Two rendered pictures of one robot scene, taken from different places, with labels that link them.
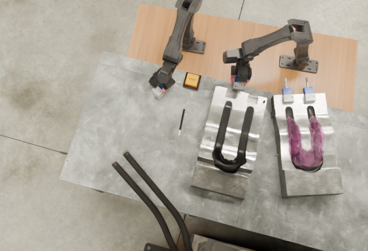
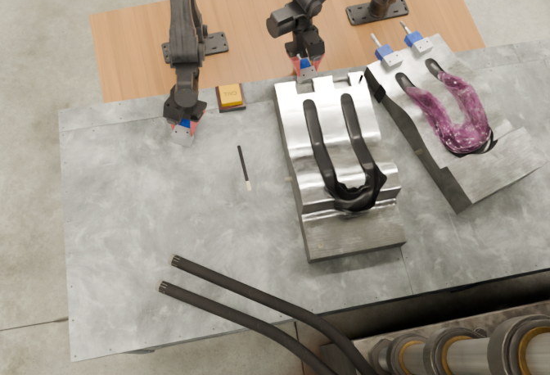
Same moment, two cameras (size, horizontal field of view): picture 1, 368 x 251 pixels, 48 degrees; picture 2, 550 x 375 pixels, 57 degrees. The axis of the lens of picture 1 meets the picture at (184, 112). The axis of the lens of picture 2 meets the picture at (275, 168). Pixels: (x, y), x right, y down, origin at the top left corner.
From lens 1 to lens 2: 0.69 m
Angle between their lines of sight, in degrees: 11
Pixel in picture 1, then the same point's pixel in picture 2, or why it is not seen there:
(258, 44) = not seen: outside the picture
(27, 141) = not seen: outside the picture
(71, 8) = not seen: outside the picture
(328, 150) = (491, 110)
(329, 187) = (525, 162)
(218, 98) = (287, 101)
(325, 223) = (538, 223)
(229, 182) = (369, 226)
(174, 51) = (187, 42)
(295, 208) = (485, 221)
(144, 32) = (117, 55)
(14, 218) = not seen: outside the picture
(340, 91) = (453, 25)
